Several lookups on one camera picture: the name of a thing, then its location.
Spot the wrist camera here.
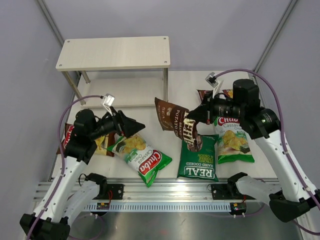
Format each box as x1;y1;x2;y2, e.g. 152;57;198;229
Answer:
205;72;223;95
101;93;115;108

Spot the green Chuba cassava bag right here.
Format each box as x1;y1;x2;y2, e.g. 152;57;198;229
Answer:
214;116;255;164

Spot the green chuba cassava bag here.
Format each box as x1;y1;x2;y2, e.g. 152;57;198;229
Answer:
107;133;172;188
214;116;255;164

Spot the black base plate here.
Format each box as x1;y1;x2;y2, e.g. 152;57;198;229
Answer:
207;182;237;200
100;183;124;200

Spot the white slotted cable duct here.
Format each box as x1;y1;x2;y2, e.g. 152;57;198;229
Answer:
84;202;231;213

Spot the purple cable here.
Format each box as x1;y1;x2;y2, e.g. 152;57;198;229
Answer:
214;69;320;236
26;94;105;240

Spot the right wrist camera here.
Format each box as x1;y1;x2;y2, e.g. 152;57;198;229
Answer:
205;72;223;95

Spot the green Real chips bag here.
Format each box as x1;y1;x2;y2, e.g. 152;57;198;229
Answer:
177;134;219;182

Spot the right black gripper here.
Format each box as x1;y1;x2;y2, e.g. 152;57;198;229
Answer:
188;90;245;125

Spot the brown Chuba cassava bag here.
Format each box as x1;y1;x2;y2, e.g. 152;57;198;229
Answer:
197;89;233;102
61;123;116;157

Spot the white wooden two-tier shelf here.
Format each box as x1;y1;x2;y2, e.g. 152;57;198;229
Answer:
56;36;171;109

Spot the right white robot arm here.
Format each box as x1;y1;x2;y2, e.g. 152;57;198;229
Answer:
187;79;320;223

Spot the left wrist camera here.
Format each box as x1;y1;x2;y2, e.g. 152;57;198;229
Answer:
101;93;115;108

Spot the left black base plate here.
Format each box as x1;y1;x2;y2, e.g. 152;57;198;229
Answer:
100;183;124;200

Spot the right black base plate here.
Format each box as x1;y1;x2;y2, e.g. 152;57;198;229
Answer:
207;182;237;200

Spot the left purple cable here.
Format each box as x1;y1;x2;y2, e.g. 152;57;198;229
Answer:
26;94;105;240

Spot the brown Kettle sea salt bag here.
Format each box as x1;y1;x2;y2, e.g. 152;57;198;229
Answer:
154;97;202;152

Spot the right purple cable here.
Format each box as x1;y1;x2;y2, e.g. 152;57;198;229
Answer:
214;69;320;236

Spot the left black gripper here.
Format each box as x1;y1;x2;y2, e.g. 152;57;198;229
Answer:
89;106;145;141

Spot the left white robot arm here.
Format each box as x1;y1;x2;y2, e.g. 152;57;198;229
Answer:
19;108;146;240

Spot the green Chuba cassava bag centre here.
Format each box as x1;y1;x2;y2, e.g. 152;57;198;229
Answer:
107;133;172;188

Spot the aluminium mounting rail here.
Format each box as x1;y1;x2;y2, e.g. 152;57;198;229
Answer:
33;177;281;203

